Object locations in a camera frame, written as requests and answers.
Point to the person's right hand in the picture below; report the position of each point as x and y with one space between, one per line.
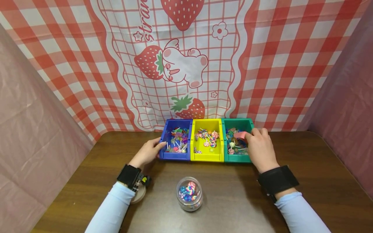
260 150

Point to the person's left hand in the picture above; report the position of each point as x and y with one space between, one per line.
145 153

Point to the person's left thumb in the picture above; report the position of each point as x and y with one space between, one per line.
160 147

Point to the person's right thumb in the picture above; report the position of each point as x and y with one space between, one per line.
248 138

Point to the person's left index finger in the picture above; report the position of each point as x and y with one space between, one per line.
155 140

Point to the person's right fingers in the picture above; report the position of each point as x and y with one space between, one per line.
260 131

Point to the pink piece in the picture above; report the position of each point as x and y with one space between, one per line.
240 135

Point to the blue plastic bin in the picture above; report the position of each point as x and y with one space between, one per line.
174 156

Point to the person's left forearm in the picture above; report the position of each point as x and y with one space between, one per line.
112 208

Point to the person's right forearm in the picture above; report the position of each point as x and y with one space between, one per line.
300 213

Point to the pile of assorted candy charms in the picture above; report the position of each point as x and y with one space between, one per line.
234 147

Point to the pile of mixed lollipop charms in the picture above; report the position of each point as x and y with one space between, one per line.
178 139

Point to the green plastic bin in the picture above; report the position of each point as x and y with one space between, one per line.
237 158

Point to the pile of swirl lollipop charms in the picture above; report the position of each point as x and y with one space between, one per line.
207 139

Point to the black wrist band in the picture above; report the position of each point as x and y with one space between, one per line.
129 176
276 179

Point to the yellow plastic bin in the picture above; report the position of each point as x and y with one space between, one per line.
205 157

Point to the clear round jar lid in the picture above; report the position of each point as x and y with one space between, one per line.
139 195

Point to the heap of colourful jar candies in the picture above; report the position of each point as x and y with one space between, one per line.
189 192

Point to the clear plastic jar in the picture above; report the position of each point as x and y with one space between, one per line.
189 205

